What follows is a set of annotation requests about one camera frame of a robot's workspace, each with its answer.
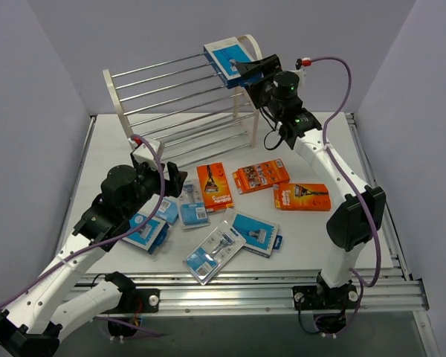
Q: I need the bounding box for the orange gillette fusion5 box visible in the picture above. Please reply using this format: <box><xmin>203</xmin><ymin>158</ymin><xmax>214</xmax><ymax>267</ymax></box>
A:
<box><xmin>196</xmin><ymin>162</ymin><xmax>233</xmax><ymax>213</ymax></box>
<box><xmin>273</xmin><ymin>183</ymin><xmax>332</xmax><ymax>211</ymax></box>

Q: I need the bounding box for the small blue cartridge pack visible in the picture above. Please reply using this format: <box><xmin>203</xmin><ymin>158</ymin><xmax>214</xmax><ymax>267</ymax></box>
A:
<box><xmin>155</xmin><ymin>198</ymin><xmax>178</xmax><ymax>225</ymax></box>

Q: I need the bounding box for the Gillette razor blister pack front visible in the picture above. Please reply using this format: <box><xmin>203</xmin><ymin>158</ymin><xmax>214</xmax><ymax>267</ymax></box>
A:
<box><xmin>183</xmin><ymin>220</ymin><xmax>246</xmax><ymax>286</ymax></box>

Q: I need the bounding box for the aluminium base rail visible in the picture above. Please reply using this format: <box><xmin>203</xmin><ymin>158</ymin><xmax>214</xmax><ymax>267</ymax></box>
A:
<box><xmin>72</xmin><ymin>273</ymin><xmax>428</xmax><ymax>317</ymax></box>

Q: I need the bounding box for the orange Gillette Fusion5 box centre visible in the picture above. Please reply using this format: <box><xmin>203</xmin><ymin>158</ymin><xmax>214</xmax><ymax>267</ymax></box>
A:
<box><xmin>196</xmin><ymin>162</ymin><xmax>233</xmax><ymax>213</ymax></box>

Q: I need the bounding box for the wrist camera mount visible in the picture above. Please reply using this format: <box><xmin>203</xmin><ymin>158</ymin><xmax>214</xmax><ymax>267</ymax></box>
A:
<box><xmin>294</xmin><ymin>57</ymin><xmax>312</xmax><ymax>82</ymax></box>
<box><xmin>127</xmin><ymin>135</ymin><xmax>165</xmax><ymax>170</ymax></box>

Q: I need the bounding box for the Gillette razor blister pack upright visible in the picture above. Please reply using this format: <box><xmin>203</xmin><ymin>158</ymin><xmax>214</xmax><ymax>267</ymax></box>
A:
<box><xmin>177</xmin><ymin>180</ymin><xmax>210</xmax><ymax>230</ymax></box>

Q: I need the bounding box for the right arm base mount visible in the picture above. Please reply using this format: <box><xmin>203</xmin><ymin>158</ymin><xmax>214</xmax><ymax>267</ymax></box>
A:
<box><xmin>291</xmin><ymin>277</ymin><xmax>363</xmax><ymax>338</ymax></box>

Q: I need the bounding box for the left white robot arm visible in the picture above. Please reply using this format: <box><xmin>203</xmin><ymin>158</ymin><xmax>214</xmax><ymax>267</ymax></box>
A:
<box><xmin>0</xmin><ymin>160</ymin><xmax>187</xmax><ymax>356</ymax></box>

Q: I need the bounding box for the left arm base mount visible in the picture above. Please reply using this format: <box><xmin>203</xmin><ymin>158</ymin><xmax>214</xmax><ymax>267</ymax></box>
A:
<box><xmin>106</xmin><ymin>288</ymin><xmax>161</xmax><ymax>338</ymax></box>

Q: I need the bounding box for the orange Gillette styler box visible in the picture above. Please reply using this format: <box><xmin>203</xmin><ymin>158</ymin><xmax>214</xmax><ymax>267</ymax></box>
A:
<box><xmin>233</xmin><ymin>158</ymin><xmax>290</xmax><ymax>194</ymax></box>

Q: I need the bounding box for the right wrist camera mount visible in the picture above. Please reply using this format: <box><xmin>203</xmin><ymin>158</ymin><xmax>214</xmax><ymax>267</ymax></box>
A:
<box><xmin>294</xmin><ymin>57</ymin><xmax>312</xmax><ymax>82</ymax></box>

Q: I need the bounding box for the blue harry's box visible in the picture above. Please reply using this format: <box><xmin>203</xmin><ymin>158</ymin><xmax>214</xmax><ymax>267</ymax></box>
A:
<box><xmin>232</xmin><ymin>213</ymin><xmax>282</xmax><ymax>258</ymax></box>
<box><xmin>123</xmin><ymin>217</ymin><xmax>169</xmax><ymax>254</ymax></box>
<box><xmin>204</xmin><ymin>36</ymin><xmax>262</xmax><ymax>89</ymax></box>

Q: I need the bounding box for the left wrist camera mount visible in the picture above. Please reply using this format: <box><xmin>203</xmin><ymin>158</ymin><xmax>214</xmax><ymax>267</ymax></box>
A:
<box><xmin>127</xmin><ymin>135</ymin><xmax>165</xmax><ymax>170</ymax></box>

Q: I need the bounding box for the orange Gillette Fusion5 box right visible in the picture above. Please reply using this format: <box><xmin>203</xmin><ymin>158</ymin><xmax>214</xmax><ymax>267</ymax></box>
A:
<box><xmin>273</xmin><ymin>183</ymin><xmax>332</xmax><ymax>211</ymax></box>

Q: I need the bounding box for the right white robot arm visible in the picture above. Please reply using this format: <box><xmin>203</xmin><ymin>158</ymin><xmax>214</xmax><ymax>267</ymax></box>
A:
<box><xmin>233</xmin><ymin>55</ymin><xmax>386</xmax><ymax>307</ymax></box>

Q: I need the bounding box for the cream metal-rod shelf rack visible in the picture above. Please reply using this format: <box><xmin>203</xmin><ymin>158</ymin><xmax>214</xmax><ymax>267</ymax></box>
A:
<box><xmin>103</xmin><ymin>34</ymin><xmax>262</xmax><ymax>166</ymax></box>

